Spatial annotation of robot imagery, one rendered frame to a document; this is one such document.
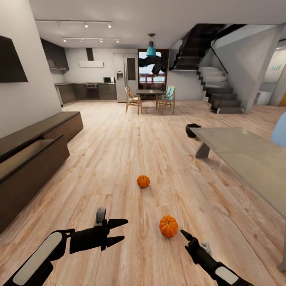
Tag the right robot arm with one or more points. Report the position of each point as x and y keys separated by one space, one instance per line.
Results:
x=201 y=254

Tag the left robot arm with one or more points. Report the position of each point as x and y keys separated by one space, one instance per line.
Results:
x=38 y=267

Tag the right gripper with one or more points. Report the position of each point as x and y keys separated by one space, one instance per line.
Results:
x=197 y=253

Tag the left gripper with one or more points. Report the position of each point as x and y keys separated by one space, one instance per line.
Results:
x=94 y=237

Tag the microwave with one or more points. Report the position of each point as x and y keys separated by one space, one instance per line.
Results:
x=109 y=79

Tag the cauldron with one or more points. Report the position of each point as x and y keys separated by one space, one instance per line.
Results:
x=189 y=132

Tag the pumpkin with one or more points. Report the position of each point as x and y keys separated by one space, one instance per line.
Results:
x=143 y=181
x=168 y=226

